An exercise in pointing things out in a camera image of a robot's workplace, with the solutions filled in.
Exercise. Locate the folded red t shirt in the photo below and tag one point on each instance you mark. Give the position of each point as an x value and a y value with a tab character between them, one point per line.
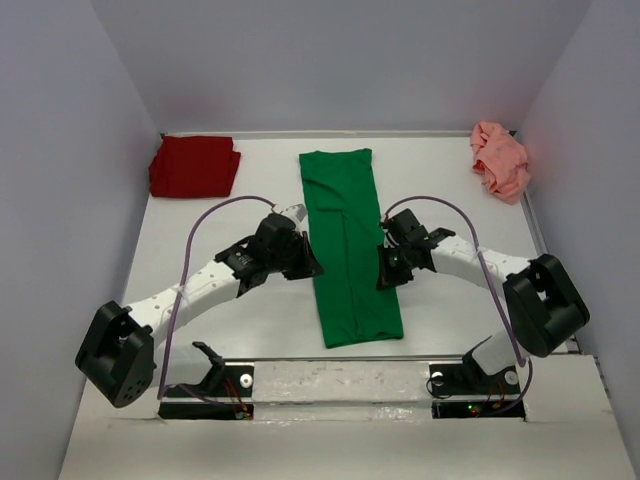
194	167

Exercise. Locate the pink t shirt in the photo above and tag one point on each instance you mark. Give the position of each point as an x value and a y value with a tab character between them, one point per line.
500	160

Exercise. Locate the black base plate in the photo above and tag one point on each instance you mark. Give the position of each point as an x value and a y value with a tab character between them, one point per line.
454	397
225	392

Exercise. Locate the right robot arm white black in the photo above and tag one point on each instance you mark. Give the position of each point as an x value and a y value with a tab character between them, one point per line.
539	304

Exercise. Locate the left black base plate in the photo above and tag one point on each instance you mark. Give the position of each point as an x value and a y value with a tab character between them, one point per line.
225	392

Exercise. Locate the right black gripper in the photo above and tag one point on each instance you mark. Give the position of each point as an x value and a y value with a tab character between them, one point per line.
387	278

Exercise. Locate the green t shirt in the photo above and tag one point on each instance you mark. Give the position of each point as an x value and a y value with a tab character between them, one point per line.
343	215

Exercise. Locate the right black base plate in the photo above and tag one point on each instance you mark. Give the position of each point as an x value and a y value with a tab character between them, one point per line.
454	397

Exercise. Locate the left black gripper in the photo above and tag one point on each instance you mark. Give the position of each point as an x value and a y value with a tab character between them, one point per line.
308	266

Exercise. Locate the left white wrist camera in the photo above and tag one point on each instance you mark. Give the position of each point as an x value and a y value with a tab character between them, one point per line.
297	212

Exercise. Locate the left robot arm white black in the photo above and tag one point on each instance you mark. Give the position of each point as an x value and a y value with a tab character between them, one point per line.
118	352

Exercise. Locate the aluminium rail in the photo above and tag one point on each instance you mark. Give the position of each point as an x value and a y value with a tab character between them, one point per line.
430	358

